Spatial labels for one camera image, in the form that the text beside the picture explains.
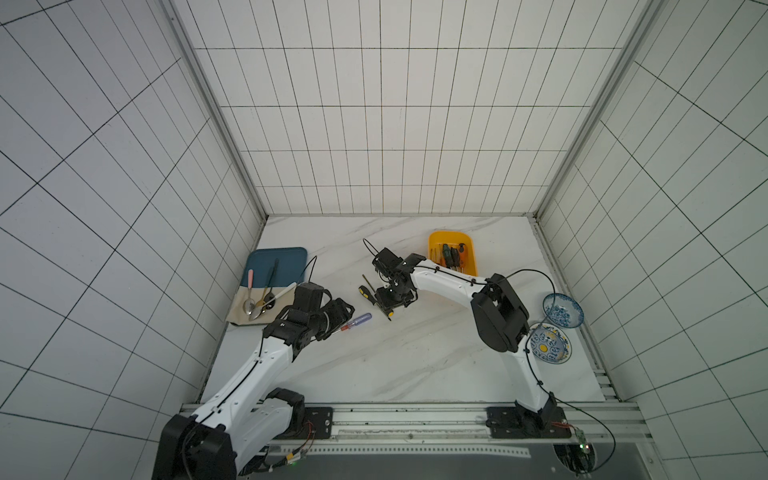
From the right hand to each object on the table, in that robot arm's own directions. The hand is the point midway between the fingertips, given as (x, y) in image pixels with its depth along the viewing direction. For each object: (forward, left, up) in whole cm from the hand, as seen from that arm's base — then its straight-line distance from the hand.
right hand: (376, 309), depth 92 cm
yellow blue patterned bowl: (-8, -52, -2) cm, 53 cm away
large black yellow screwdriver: (+5, +3, +1) cm, 6 cm away
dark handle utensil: (+2, +35, +1) cm, 35 cm away
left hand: (-7, +8, +7) cm, 13 cm away
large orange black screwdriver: (+21, -29, +1) cm, 36 cm away
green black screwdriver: (+22, -24, 0) cm, 32 cm away
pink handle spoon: (-1, +41, 0) cm, 41 cm away
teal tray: (+14, +32, 0) cm, 35 cm away
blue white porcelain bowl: (+4, -59, -2) cm, 59 cm away
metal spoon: (-3, +38, +1) cm, 38 cm away
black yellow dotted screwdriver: (+10, +4, -1) cm, 11 cm away
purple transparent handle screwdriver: (-4, +6, 0) cm, 7 cm away
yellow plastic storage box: (+25, -26, 0) cm, 36 cm away
